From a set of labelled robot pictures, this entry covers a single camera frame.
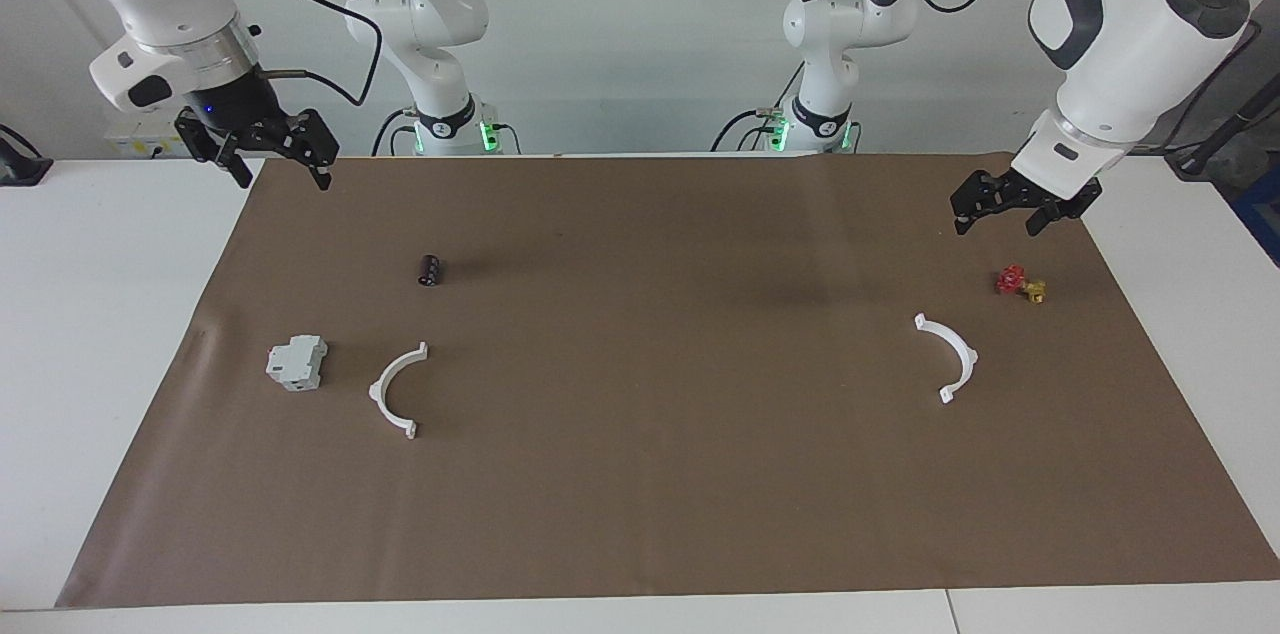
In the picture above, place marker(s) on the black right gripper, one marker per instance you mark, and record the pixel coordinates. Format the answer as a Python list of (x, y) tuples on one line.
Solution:
[(240, 109)]

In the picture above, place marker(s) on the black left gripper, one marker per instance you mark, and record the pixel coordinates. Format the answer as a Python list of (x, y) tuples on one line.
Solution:
[(1045, 189)]

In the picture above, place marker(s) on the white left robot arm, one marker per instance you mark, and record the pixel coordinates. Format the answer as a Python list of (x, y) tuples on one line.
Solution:
[(1130, 54)]

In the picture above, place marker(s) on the red and brass valve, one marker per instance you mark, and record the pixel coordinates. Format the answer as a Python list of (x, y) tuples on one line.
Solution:
[(1012, 280)]

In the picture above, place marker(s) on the small black cylinder capacitor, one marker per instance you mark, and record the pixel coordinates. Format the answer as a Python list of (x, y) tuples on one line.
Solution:
[(430, 271)]

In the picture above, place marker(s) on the grey circuit breaker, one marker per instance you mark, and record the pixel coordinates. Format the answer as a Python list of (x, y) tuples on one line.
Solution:
[(297, 364)]

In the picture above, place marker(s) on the black tripod stand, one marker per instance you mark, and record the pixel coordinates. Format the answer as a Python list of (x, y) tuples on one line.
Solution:
[(1225, 129)]

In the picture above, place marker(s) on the black stand foot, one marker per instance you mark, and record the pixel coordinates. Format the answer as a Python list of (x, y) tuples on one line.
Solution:
[(20, 169)]

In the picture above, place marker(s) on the blue crate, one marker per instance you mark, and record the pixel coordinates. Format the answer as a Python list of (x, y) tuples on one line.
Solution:
[(1262, 214)]

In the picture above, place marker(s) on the brown paper table mat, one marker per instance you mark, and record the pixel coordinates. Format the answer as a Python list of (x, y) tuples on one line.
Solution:
[(640, 494)]

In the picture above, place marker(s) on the white wall power strip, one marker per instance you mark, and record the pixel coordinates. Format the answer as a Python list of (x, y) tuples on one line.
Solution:
[(135, 146)]

